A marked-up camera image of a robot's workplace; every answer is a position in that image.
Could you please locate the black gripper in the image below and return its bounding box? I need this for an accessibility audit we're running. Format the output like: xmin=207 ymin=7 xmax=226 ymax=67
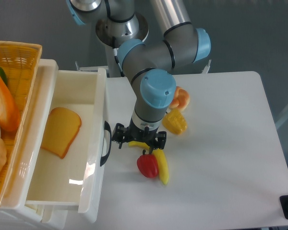
xmin=112 ymin=123 xmax=167 ymax=154

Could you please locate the white drawer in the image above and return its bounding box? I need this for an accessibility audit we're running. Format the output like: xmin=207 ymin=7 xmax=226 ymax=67
xmin=26 ymin=68 xmax=111 ymax=230

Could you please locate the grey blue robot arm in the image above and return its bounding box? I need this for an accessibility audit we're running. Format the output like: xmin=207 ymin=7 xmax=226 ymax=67
xmin=67 ymin=0 xmax=211 ymax=150

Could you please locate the white drawer cabinet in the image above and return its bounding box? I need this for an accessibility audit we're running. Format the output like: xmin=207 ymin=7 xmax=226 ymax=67
xmin=0 ymin=59 xmax=68 ymax=230

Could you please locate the toy red bell pepper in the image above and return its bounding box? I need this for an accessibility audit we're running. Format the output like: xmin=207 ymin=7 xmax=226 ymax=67
xmin=136 ymin=149 xmax=159 ymax=178

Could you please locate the toy yellow bell pepper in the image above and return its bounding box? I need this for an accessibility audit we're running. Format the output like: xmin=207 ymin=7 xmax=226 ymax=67
xmin=162 ymin=109 xmax=188 ymax=135

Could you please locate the toy yellow banana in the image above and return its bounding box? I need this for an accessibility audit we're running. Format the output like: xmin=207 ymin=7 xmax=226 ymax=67
xmin=128 ymin=141 xmax=169 ymax=185

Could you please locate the toy knotted bread bun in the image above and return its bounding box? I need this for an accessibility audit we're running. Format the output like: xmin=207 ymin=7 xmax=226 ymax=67
xmin=169 ymin=86 xmax=190 ymax=112

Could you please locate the toy bread slice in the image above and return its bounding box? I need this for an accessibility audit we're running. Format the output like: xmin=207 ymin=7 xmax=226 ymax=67
xmin=41 ymin=107 xmax=82 ymax=159

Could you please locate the toy orange baguette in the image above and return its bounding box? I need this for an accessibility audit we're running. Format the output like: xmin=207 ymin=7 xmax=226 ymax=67
xmin=0 ymin=76 xmax=21 ymax=132

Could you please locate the yellow wicker basket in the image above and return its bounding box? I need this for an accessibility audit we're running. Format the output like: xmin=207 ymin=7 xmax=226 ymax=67
xmin=0 ymin=41 xmax=42 ymax=205

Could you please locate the toy green vegetable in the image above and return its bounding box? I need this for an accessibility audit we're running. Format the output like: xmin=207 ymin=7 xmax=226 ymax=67
xmin=0 ymin=67 xmax=8 ymax=86

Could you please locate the black top drawer handle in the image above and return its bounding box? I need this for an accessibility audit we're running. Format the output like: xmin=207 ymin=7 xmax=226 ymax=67
xmin=100 ymin=121 xmax=112 ymax=167

